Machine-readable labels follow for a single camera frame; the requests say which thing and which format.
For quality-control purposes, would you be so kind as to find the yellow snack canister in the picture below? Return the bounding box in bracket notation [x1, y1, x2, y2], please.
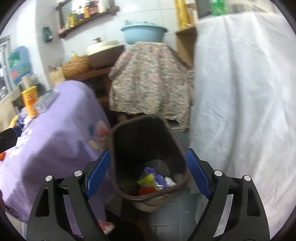
[22, 86, 38, 118]

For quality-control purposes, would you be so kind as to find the orange foam fruit net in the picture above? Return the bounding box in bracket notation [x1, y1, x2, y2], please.
[138, 186, 159, 196]

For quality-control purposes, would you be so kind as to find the brown plastic trash bin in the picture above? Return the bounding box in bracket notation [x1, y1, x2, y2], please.
[109, 115, 189, 212]

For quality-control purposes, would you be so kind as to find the blue snack wrapper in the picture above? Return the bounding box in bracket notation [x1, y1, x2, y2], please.
[137, 167, 168, 190]

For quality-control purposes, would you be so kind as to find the purple floral tablecloth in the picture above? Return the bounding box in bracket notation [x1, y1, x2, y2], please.
[1, 80, 110, 224]

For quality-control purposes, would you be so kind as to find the white sheet cover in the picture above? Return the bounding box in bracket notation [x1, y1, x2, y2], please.
[190, 11, 295, 237]

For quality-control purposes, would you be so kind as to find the blue water jug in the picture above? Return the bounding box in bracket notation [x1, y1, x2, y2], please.
[9, 46, 33, 85]

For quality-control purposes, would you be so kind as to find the beige utensil holder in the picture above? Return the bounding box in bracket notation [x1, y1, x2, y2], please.
[48, 65, 66, 86]

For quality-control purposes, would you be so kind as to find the woven wicker basin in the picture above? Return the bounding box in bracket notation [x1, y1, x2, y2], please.
[61, 55, 92, 79]

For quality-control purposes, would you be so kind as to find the yellow dish soap bottle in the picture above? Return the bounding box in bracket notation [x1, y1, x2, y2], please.
[70, 51, 79, 61]

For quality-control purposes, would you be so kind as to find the paisley patterned cloth cover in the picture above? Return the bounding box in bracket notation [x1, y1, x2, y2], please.
[108, 42, 194, 128]

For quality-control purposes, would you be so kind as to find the brown box with white lid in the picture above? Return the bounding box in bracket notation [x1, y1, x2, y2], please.
[86, 38, 125, 70]

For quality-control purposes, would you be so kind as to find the light blue plastic basin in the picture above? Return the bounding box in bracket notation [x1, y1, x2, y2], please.
[120, 22, 168, 45]

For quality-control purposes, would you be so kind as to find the dark wooden wall shelf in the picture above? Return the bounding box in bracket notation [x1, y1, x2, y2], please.
[56, 0, 120, 39]

